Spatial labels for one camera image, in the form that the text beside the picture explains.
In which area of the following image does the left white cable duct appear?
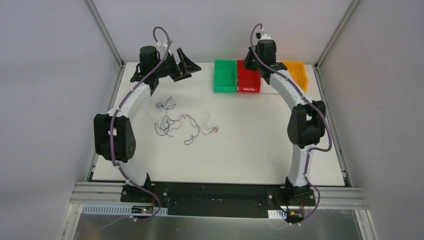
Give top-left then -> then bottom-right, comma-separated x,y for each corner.
81,204 -> 168,217

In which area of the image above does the yellow plastic bin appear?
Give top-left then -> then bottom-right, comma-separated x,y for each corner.
282,60 -> 309,93

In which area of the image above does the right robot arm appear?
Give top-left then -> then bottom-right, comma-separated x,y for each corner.
243,39 -> 326,205

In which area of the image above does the green plastic bin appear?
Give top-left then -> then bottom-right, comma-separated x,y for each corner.
213,59 -> 237,93

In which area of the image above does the right white cable duct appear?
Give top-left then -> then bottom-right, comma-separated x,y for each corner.
267,210 -> 287,220

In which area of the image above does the aluminium front frame rail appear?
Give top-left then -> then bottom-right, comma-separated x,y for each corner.
70,182 -> 369,210

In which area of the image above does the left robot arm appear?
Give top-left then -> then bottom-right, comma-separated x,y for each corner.
93,45 -> 201,203

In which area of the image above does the red plastic bin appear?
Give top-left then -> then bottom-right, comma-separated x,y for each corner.
236,60 -> 261,93

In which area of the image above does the white cable duct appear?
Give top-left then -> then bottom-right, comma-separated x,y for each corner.
267,210 -> 287,220
81,204 -> 168,217

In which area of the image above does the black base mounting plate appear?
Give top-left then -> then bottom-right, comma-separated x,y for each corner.
120,181 -> 316,219

